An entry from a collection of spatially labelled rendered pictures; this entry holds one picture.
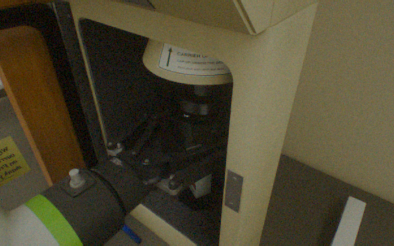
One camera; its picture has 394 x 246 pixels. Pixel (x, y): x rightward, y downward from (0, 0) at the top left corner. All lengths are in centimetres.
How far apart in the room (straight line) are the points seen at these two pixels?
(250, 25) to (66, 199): 25
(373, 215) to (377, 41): 38
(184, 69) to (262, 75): 12
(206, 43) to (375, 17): 44
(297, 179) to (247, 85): 53
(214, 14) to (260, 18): 3
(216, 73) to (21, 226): 26
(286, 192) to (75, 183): 53
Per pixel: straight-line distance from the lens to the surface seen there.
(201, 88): 44
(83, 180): 35
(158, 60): 38
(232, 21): 22
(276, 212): 70
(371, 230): 75
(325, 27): 70
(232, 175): 36
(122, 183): 36
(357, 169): 83
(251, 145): 31
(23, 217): 34
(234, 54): 27
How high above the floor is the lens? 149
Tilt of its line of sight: 37 degrees down
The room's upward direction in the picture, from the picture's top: straight up
